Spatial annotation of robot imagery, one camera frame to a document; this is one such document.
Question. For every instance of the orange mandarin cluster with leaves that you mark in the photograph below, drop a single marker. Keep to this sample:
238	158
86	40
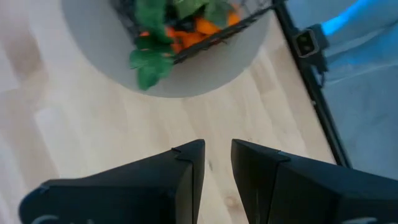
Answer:
205	27

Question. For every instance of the orange carrot with green leaves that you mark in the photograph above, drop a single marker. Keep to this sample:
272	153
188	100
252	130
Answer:
150	67

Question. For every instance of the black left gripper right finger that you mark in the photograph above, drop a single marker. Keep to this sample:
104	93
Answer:
311	193

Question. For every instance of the round grey mat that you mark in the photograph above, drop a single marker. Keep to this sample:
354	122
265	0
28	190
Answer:
102	46

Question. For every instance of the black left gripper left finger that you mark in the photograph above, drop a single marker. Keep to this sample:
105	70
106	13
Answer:
124	193

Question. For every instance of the black aluminium table frame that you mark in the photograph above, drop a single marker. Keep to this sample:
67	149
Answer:
323	112

